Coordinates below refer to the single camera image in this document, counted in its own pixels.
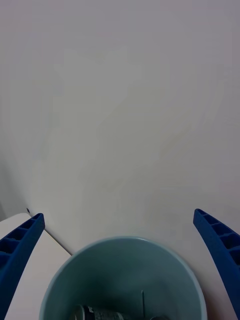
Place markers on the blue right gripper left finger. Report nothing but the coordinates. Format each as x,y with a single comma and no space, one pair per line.
17,252

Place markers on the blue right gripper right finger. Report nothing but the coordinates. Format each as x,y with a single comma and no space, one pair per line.
220,245

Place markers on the pale blue plastic bin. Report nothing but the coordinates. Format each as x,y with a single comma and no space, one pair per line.
120,272

